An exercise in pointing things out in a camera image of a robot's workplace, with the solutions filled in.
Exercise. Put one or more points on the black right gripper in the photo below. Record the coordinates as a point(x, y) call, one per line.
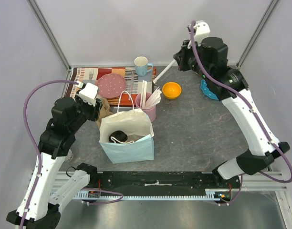
point(179, 59)

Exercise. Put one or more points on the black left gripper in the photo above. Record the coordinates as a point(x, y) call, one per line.
point(95, 109)

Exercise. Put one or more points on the white straw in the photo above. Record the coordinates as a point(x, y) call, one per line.
point(150, 101)
point(164, 71)
point(158, 93)
point(143, 94)

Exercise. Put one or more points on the black plastic cup lid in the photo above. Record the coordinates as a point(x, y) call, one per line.
point(118, 137)

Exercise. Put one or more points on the light blue paper bag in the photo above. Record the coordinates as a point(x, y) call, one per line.
point(138, 127)

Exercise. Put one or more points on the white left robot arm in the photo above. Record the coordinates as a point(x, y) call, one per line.
point(40, 209)

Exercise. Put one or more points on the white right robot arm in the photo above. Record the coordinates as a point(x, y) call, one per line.
point(209, 60)

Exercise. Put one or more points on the pink polka dot plate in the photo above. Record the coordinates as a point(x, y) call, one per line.
point(111, 85)

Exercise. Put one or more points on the orange bowl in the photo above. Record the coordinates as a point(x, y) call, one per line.
point(171, 90)

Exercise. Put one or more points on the blue polka dot plate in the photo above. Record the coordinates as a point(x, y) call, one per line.
point(206, 91)

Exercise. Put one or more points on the light blue mug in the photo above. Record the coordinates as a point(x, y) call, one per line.
point(142, 66)

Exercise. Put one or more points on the grey table knife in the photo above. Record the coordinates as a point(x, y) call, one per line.
point(131, 83)

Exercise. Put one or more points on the pink straw holder cup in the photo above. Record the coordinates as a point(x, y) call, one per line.
point(151, 112)

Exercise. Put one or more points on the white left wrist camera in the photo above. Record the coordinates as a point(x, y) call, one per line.
point(88, 92)

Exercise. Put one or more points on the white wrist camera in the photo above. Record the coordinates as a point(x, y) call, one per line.
point(88, 92)
point(201, 30)

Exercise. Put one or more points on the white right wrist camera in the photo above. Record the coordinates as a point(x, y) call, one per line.
point(201, 30)

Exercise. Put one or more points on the silver fork pink handle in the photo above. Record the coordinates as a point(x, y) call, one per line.
point(91, 74)

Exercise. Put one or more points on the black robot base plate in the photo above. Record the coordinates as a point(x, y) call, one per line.
point(160, 183)

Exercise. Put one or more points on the grey slotted cable duct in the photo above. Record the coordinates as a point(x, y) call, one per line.
point(209, 195)

